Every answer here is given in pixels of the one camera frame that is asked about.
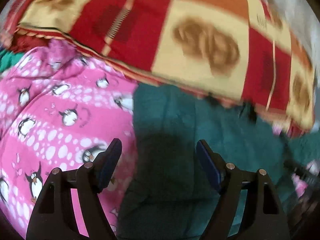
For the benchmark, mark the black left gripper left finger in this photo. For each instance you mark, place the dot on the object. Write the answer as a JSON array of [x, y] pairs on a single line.
[[68, 206]]

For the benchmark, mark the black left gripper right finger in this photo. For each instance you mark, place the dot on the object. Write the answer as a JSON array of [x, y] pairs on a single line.
[[248, 205]]

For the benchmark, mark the dark green puffer jacket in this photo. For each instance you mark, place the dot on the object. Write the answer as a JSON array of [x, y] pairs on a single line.
[[170, 196]]

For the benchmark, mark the green purple clothes pile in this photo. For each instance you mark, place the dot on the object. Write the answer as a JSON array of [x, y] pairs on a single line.
[[8, 59]]

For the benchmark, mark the pink penguin quilt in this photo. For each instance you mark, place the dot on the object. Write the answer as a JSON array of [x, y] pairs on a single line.
[[61, 109]]

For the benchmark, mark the red cream rose blanket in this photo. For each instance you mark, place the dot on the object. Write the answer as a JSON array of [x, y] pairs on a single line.
[[235, 50]]

